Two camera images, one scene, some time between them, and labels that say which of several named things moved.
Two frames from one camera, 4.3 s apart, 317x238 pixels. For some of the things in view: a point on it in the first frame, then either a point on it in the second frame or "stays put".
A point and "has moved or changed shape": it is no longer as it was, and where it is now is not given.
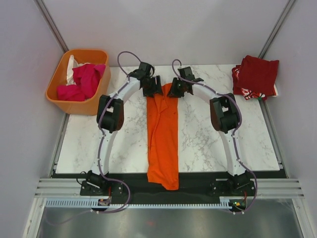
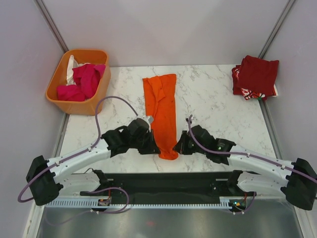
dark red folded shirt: x=258 y=75 stays put
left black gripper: x=155 y=89 to x=151 y=148
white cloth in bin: x=72 y=63 stays put
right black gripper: x=173 y=92 to x=181 y=147
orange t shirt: x=163 y=138 has moved or changed shape
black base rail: x=168 y=186 stays put
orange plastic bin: x=59 y=78 stays put
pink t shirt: x=86 y=77 stays put
